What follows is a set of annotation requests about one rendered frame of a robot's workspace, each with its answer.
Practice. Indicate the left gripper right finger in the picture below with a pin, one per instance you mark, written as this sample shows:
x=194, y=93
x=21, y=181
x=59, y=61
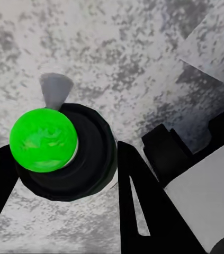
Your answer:
x=169, y=233

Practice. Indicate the insectifuge atomizer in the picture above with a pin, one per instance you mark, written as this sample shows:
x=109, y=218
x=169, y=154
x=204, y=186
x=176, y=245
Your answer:
x=66, y=151

